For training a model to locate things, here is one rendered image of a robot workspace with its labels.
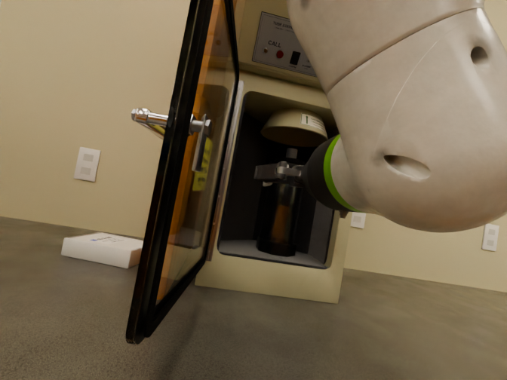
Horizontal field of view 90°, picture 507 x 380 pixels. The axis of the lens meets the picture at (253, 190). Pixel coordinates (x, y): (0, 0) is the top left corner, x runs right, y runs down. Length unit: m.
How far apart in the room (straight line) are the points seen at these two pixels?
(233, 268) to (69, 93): 0.87
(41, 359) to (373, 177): 0.35
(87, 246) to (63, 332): 0.30
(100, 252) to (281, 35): 0.59
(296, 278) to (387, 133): 0.47
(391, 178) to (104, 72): 1.07
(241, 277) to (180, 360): 0.26
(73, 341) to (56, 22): 1.10
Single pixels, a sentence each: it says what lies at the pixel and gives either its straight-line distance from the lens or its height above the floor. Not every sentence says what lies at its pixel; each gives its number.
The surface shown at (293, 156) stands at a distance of 0.66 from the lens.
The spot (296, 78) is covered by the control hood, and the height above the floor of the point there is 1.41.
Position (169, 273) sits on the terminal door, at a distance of 0.31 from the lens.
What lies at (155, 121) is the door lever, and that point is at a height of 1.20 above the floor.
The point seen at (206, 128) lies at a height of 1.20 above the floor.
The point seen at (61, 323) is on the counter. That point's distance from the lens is 0.44.
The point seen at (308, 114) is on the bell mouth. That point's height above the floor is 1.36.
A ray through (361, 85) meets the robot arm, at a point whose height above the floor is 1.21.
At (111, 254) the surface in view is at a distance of 0.66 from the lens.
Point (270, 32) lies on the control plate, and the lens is 0.57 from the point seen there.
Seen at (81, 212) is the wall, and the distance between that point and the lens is 1.09.
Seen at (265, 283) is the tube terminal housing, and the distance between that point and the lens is 0.58.
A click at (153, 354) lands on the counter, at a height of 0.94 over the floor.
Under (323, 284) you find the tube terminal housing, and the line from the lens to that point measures 0.62.
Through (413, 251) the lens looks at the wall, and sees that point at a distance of 1.29.
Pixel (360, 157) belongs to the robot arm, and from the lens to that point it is 0.19.
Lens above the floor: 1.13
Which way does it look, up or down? 3 degrees up
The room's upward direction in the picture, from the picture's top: 10 degrees clockwise
